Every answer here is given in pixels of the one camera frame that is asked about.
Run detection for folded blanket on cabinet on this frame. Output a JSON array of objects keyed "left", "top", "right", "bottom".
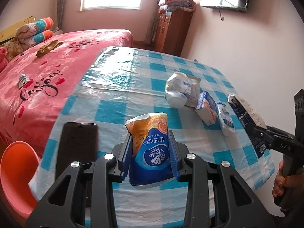
[{"left": 158, "top": 0, "right": 196, "bottom": 12}]

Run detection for pink love you pillows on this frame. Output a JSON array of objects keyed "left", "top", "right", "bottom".
[{"left": 0, "top": 47, "right": 8, "bottom": 72}]

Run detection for rolled colourful quilt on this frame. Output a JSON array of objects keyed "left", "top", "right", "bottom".
[{"left": 15, "top": 17, "right": 54, "bottom": 50}]

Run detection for pink love you bed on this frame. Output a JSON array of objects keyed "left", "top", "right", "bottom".
[{"left": 1, "top": 29, "right": 133, "bottom": 156}]

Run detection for checkered grey curtain right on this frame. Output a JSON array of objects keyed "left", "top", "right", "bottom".
[{"left": 144, "top": 0, "right": 160, "bottom": 44}]

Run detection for blue grid tissue box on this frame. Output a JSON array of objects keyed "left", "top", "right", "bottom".
[{"left": 196, "top": 91, "right": 217, "bottom": 126}]

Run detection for blue checkered tablecloth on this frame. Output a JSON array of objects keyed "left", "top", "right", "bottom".
[{"left": 28, "top": 45, "right": 276, "bottom": 228}]

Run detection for black smartphone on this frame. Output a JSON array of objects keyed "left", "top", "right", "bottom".
[{"left": 55, "top": 122, "right": 98, "bottom": 179}]

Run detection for white blue wet wipes pack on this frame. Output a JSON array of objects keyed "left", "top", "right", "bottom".
[{"left": 216, "top": 102, "right": 235, "bottom": 136}]

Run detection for person's right hand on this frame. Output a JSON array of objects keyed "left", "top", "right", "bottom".
[{"left": 272, "top": 160, "right": 303, "bottom": 198}]

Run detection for orange plastic trash bucket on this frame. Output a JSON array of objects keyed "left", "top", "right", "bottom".
[{"left": 1, "top": 141, "right": 40, "bottom": 219}]

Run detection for yellow headboard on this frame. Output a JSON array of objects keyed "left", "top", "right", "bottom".
[{"left": 0, "top": 16, "right": 36, "bottom": 44}]

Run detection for white Magicday yogurt bottle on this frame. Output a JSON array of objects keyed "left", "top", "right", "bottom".
[{"left": 165, "top": 71, "right": 191, "bottom": 108}]

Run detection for blue Vinda tissue pack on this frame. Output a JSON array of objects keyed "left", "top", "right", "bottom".
[{"left": 125, "top": 112, "right": 173, "bottom": 188}]

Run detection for silver foil pouch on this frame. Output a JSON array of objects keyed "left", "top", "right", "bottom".
[{"left": 174, "top": 70, "right": 201, "bottom": 108}]

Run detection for brown wooden cabinet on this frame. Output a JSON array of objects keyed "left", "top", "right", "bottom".
[{"left": 155, "top": 10, "right": 193, "bottom": 57}]

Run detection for blue white milk carton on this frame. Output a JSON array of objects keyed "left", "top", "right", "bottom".
[{"left": 228, "top": 93, "right": 267, "bottom": 158}]

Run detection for olive crumpled cloth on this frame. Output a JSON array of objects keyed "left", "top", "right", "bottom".
[{"left": 36, "top": 40, "right": 63, "bottom": 58}]

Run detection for small silver blue wrapper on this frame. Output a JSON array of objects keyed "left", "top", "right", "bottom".
[{"left": 18, "top": 74, "right": 29, "bottom": 89}]

